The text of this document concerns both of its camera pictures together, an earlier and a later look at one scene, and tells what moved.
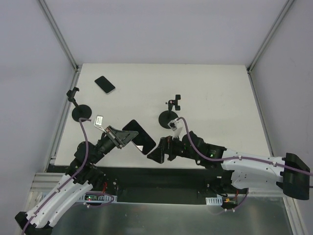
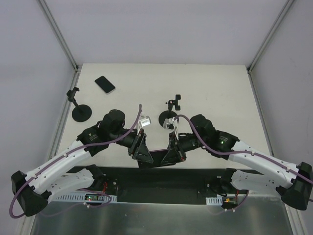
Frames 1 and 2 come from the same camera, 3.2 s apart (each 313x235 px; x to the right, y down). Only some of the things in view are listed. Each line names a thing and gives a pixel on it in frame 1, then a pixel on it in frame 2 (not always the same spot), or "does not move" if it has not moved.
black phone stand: [167, 116] does not move
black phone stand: [81, 111] does not move
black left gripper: [114, 137] → [136, 145]
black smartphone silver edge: [105, 84] does not move
